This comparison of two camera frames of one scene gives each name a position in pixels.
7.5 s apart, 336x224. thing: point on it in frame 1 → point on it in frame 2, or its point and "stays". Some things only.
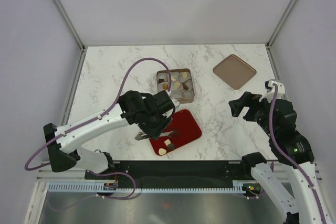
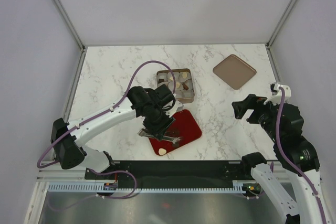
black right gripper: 236,105 stays
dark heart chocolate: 171,146 → 176,145
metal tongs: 142,135 → 142,132
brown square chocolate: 185,86 stays
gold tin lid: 235,71 stays
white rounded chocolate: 162,151 stays
